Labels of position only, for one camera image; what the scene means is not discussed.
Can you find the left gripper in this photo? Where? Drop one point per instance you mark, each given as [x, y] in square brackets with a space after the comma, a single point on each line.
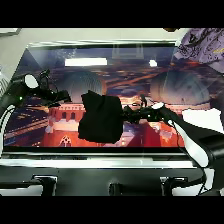
[61, 97]

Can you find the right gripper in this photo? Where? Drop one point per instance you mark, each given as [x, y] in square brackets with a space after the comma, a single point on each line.
[132, 114]

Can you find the black pants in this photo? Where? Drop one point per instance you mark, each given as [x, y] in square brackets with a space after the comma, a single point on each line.
[101, 116]

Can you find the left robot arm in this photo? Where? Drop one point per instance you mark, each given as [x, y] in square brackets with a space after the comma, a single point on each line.
[19, 89]

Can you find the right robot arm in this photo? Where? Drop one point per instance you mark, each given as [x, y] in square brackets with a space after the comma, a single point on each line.
[200, 137]

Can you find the pale purple printed garment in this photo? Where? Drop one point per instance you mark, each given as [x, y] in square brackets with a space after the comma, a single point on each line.
[203, 45]

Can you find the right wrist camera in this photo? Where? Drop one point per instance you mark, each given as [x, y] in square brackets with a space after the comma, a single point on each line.
[143, 100]

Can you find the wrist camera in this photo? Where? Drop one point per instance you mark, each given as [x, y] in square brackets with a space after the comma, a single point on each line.
[44, 78]
[143, 100]

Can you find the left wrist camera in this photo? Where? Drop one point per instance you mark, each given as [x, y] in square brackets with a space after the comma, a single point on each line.
[44, 78]

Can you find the silver frame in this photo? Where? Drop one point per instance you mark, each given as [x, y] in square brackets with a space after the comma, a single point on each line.
[100, 163]

